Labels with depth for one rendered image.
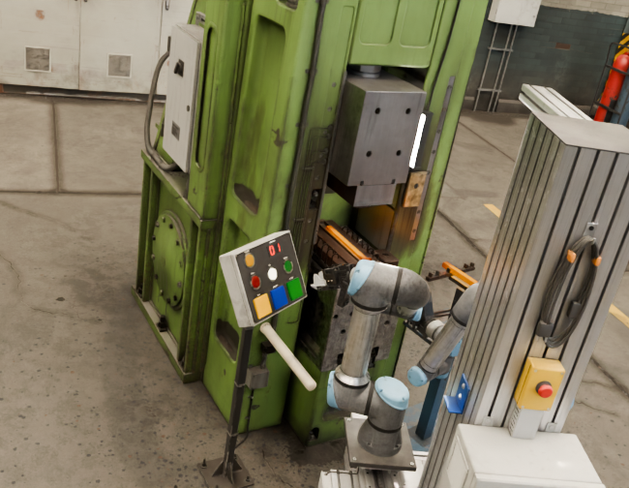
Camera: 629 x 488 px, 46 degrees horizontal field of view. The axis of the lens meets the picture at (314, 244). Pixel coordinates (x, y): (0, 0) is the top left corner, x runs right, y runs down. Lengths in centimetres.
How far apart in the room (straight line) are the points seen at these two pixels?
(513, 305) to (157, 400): 239
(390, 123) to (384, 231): 69
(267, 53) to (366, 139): 57
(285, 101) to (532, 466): 164
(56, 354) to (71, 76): 451
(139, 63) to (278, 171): 534
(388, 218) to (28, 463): 194
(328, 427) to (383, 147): 142
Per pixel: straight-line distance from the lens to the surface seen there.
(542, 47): 1077
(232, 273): 274
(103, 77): 823
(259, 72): 326
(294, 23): 290
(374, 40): 306
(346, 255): 332
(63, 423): 377
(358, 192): 308
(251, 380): 347
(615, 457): 439
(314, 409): 358
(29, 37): 813
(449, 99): 338
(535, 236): 182
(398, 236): 352
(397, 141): 309
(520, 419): 207
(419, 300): 225
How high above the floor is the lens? 246
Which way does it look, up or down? 26 degrees down
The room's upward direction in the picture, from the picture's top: 10 degrees clockwise
